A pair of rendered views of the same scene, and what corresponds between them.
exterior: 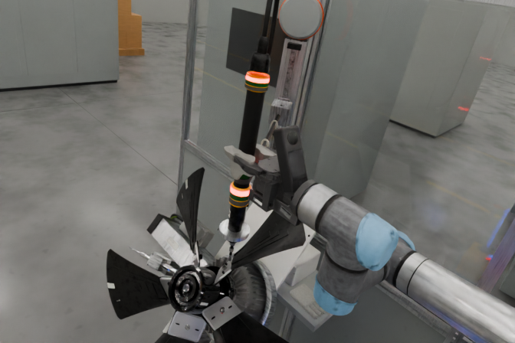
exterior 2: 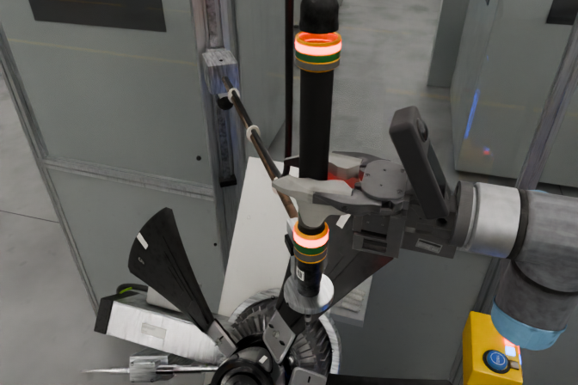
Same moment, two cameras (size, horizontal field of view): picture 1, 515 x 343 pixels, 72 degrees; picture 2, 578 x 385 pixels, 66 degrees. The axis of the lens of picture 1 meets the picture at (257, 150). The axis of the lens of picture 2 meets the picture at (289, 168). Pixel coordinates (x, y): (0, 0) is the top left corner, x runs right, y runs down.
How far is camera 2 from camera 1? 0.36 m
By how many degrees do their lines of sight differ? 24
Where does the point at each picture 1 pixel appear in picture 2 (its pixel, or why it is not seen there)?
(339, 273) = (563, 301)
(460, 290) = not seen: outside the picture
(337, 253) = (561, 278)
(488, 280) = (528, 181)
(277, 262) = not seen: hidden behind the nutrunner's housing
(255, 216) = (250, 233)
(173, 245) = (156, 333)
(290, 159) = (432, 167)
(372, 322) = (405, 278)
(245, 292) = (307, 344)
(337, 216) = (552, 228)
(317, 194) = (499, 205)
